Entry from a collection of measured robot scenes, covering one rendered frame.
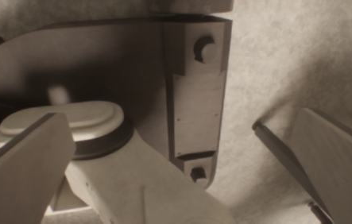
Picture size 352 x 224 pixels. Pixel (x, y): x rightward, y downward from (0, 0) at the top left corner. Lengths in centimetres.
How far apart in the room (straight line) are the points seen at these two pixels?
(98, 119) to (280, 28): 63
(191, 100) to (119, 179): 27
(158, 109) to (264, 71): 44
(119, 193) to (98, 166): 6
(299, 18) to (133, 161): 70
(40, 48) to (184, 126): 36
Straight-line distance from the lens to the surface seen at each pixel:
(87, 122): 35
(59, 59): 48
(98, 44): 45
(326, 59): 96
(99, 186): 31
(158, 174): 30
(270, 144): 81
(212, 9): 44
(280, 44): 80
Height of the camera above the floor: 61
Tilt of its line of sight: 58 degrees down
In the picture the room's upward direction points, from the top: 157 degrees clockwise
